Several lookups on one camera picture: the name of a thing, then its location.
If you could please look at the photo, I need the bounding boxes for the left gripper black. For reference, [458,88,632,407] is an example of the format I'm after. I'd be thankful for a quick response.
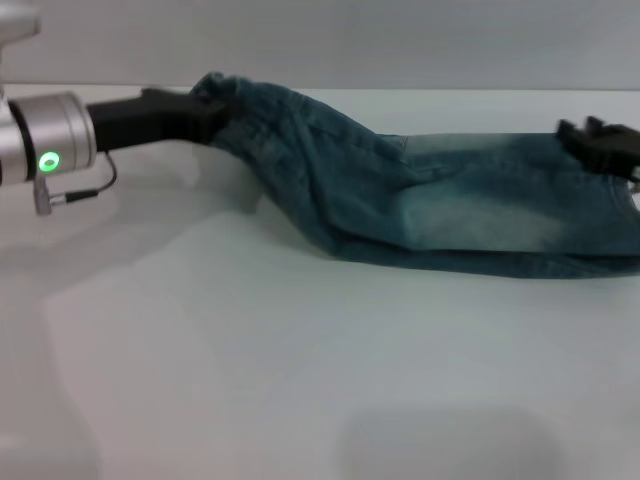
[85,88,234,152]

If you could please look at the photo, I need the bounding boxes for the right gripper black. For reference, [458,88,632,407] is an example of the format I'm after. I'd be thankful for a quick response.
[556,116,640,180]

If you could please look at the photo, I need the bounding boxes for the blue denim shorts with print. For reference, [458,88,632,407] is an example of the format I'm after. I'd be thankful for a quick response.
[192,71,640,279]

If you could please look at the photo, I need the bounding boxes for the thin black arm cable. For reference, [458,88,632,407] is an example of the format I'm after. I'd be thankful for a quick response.
[32,151,119,217]

